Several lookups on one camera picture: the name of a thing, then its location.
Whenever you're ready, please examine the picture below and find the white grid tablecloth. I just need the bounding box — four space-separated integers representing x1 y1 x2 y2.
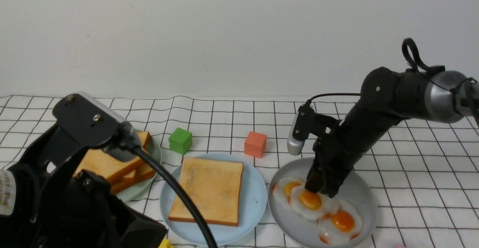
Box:
0 96 479 248

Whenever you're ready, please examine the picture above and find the fried egg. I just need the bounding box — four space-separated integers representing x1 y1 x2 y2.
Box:
318 200 363 246
289 186 340 221
272 177 304 210

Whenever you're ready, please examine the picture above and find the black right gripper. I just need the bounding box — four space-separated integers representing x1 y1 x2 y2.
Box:
305 114 364 198

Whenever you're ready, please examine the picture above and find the yellow foam cube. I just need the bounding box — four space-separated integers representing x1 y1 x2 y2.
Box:
158 238 174 248

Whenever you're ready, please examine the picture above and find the fried egg front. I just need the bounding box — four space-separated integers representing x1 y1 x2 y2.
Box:
318 200 363 246

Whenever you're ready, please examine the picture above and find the toast slice sandwich bottom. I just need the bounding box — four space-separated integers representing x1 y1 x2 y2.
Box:
179 157 244 227

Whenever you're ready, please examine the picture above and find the toast slice sandwich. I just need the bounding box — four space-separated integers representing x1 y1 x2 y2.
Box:
73 150 145 184
179 157 244 227

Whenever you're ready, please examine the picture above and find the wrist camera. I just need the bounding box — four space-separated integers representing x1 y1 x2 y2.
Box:
286 104 314 156
52 92 141 162

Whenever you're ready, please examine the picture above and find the black right camera cable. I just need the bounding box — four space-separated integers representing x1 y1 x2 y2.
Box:
305 37 479 125

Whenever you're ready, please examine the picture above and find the green foam cube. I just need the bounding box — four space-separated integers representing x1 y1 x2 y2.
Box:
169 127 193 155

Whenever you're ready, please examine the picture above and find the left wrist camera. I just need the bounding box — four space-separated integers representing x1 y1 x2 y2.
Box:
52 92 141 162

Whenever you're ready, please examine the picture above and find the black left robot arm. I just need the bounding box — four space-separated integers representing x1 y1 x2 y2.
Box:
1 123 218 248

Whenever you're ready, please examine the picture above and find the grey plate with eggs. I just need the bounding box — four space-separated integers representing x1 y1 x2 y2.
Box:
268 157 378 248

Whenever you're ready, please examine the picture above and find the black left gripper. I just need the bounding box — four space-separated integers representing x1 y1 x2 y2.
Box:
22 123 167 248

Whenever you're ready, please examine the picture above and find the green plate with toast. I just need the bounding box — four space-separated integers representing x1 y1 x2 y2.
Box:
116 136 162 203

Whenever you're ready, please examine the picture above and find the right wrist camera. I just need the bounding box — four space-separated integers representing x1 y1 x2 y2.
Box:
286 104 314 156

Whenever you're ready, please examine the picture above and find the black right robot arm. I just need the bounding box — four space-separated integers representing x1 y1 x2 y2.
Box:
306 67 478 198

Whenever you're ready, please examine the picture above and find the orange foam cube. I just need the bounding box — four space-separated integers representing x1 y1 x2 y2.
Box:
244 131 267 158

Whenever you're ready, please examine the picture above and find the toast slice sandwich top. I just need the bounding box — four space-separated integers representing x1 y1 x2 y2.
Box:
73 150 145 184

